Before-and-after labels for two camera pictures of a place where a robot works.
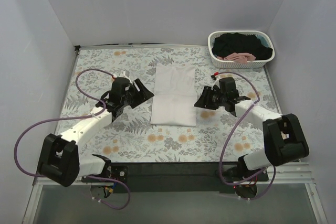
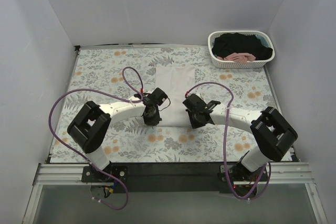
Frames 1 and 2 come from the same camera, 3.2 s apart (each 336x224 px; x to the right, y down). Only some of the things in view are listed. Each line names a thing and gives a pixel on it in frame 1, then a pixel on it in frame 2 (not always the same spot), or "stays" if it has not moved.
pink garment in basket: (240, 57) stays
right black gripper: (210, 99) -> (198, 122)
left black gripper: (135, 93) -> (153, 120)
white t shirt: (174, 100) stays
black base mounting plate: (173, 177) stays
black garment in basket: (223, 44) stays
